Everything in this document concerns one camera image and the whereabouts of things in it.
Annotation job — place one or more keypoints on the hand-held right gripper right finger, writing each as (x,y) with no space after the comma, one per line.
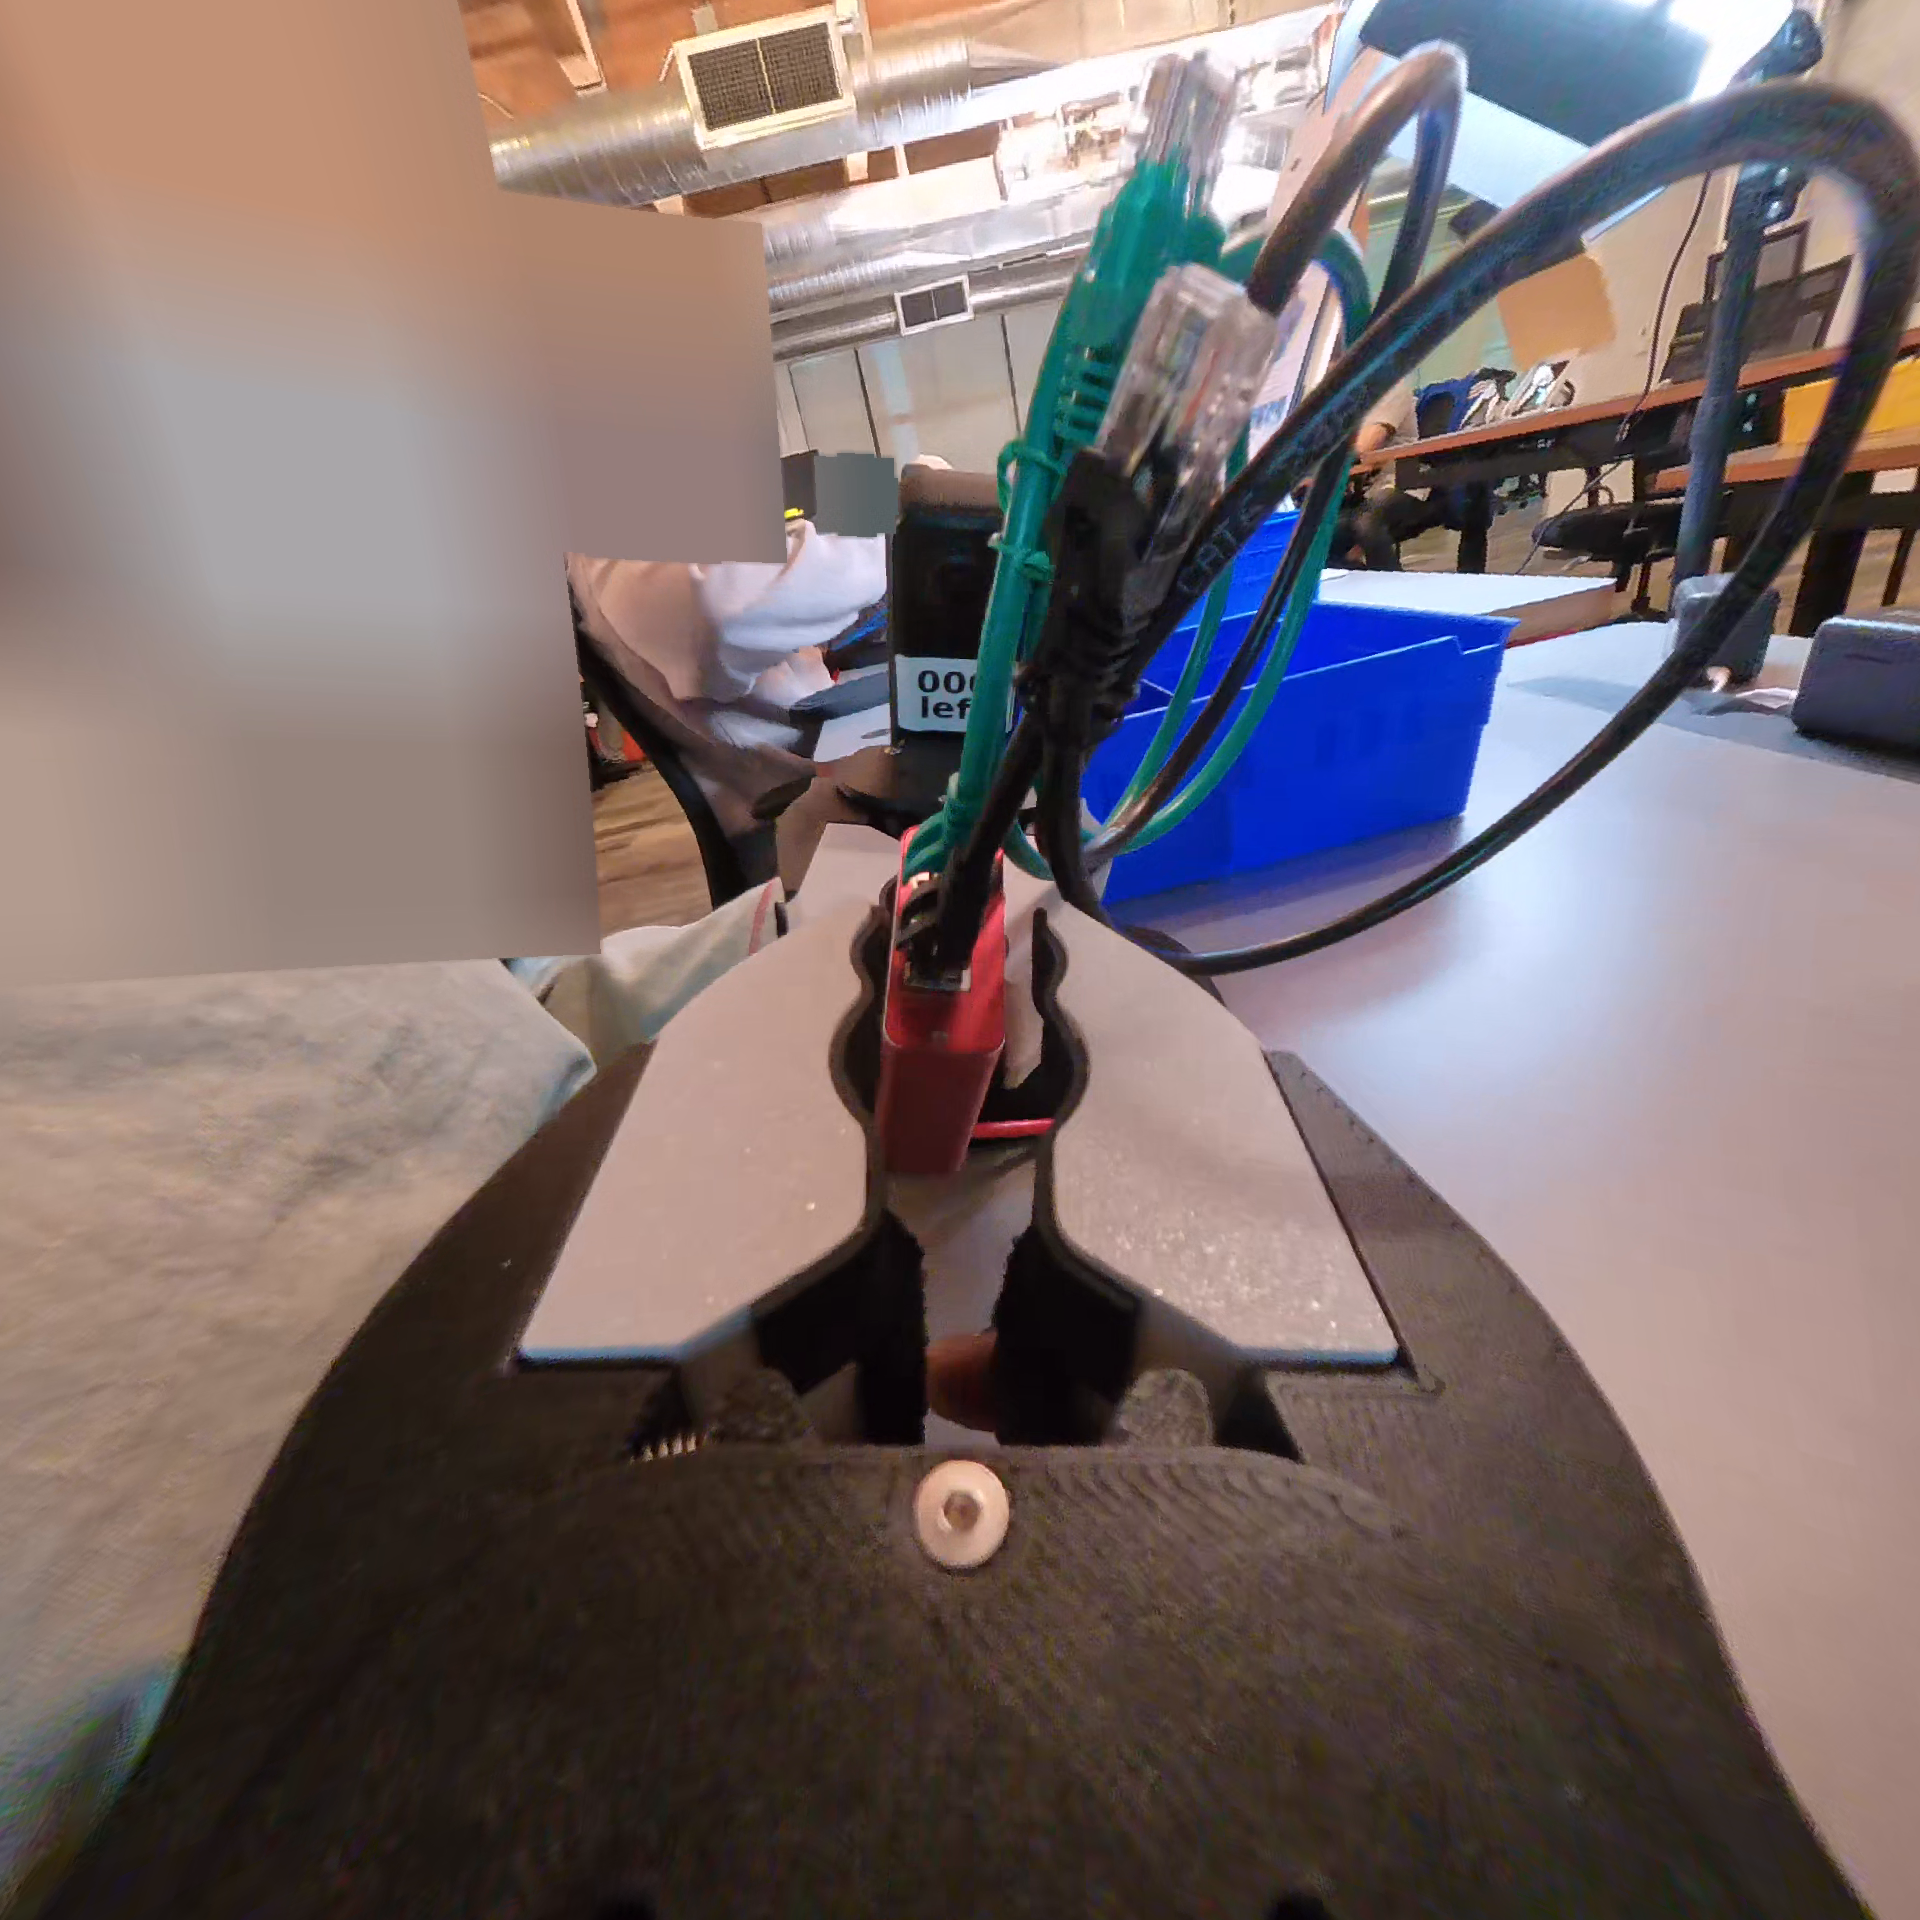
(1200,1184)

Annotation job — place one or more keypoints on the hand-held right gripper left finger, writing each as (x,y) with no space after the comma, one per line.
(720,1184)

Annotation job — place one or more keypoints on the red adapter box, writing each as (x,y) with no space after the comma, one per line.
(937,1073)

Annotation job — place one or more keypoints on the small white vent grille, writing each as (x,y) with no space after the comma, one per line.
(934,306)

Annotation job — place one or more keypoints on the blue plastic bin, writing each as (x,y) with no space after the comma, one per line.
(1349,749)

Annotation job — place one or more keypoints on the person's pale grey clothing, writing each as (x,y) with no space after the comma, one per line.
(225,1275)

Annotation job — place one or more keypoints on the white ceiling vent grille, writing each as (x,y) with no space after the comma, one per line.
(761,72)

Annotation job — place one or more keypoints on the wooden desk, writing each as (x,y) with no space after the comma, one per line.
(1517,427)
(1829,465)

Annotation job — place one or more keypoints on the black office chair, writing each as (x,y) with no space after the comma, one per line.
(1613,539)

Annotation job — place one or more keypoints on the cardboard box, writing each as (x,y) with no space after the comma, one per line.
(1557,316)

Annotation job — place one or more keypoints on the dark light stand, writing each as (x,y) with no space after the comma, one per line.
(1740,374)

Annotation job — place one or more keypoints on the dark grey box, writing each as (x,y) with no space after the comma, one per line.
(1862,675)

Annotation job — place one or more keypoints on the small yellow bin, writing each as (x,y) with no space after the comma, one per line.
(1838,406)

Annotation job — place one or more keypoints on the silver ceiling duct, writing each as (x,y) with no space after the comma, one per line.
(630,128)

